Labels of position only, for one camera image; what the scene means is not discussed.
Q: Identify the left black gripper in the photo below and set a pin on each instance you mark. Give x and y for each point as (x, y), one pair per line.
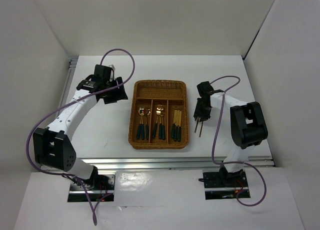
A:
(119, 94)

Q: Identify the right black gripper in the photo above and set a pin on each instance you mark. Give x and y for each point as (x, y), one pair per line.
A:
(197, 113)

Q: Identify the gold knife pile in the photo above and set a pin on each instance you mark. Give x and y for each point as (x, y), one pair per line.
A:
(173, 129)
(176, 126)

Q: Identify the gold spoon green handle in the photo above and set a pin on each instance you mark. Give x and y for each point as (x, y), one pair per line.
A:
(138, 135)
(147, 128)

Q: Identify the gold spoon pile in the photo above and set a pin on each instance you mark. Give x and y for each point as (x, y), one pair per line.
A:
(142, 124)

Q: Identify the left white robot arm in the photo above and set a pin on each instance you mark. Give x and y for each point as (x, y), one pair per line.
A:
(53, 144)

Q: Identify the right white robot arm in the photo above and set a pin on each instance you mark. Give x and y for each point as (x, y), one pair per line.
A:
(247, 123)

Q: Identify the brown wicker cutlery tray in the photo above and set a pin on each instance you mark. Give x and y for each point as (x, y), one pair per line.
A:
(170, 95)

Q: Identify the aluminium left side rail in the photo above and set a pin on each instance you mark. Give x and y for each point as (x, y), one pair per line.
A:
(70, 73)

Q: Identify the aluminium table front rail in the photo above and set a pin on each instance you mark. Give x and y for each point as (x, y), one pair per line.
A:
(152, 163)

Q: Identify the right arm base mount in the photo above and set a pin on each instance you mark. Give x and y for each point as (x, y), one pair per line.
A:
(216, 187)

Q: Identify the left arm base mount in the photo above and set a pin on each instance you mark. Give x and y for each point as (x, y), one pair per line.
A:
(101, 190)

